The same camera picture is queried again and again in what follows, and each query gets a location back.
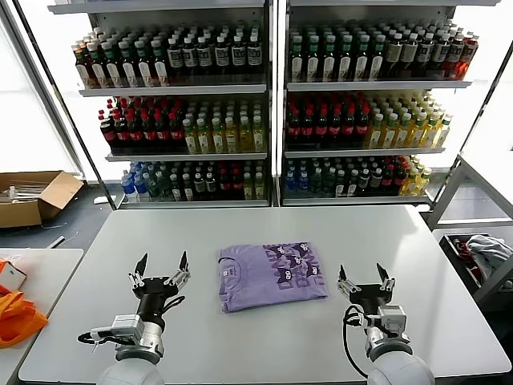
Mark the grey window frame post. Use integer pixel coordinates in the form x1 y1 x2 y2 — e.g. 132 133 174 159
0 0 88 184

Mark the grey metal frame table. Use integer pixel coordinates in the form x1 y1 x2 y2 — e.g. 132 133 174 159
426 152 513 310

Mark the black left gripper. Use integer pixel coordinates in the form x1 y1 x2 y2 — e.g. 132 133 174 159
127 250 192 318

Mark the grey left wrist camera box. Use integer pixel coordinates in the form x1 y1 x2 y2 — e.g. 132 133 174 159
111 314 143 340

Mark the grey garment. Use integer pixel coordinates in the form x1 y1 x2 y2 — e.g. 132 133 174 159
467 234 513 281

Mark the white side table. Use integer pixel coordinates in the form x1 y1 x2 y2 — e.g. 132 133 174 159
0 247 85 385

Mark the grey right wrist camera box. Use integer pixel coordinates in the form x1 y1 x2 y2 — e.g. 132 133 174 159
378 305 410 334

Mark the dark drink bottle grey label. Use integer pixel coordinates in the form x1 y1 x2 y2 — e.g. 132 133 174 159
166 35 184 76
181 35 198 75
212 34 230 75
245 32 262 74
415 32 434 76
431 32 449 76
196 34 213 75
229 34 246 75

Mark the yellow juice bottle white cap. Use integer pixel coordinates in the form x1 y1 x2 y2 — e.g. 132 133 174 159
415 166 432 194
401 167 418 196

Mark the dark bottle beige label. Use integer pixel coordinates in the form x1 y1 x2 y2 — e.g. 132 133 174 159
384 31 402 78
400 31 418 78

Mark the orange cloth bag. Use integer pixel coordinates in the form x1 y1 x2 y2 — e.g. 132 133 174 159
0 289 49 349

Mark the white strips bundle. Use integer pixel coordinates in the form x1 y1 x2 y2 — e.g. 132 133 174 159
0 180 51 202

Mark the black storage bin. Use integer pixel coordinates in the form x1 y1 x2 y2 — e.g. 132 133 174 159
439 233 513 298

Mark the brown cardboard box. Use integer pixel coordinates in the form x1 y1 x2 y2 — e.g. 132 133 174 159
0 169 84 228

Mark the cola bottle red cap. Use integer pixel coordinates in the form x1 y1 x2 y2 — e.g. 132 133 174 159
313 107 329 146
168 111 184 148
154 111 170 148
140 111 156 148
112 111 129 148
354 106 370 145
99 110 116 148
285 107 301 146
341 107 357 146
127 111 143 148
299 107 315 146
327 107 343 146

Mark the purple t-shirt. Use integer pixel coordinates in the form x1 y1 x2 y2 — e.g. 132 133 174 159
217 241 332 315

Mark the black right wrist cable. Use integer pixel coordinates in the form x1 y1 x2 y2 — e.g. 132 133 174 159
342 304 372 379

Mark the thin black pole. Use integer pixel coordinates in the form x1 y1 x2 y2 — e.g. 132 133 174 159
14 0 118 209

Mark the red garment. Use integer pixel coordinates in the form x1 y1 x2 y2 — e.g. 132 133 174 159
456 238 481 282

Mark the grey metal shelf unit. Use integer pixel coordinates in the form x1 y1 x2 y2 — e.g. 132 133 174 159
280 0 474 207
46 0 277 209

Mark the orange drink bottle grey label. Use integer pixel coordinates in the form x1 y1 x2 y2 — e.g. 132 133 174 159
444 34 463 78
457 34 479 79

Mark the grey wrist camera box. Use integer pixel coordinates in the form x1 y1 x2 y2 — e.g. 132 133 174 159
111 314 143 340
378 305 410 334

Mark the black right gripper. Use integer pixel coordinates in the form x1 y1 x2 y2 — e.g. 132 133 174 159
337 262 397 312

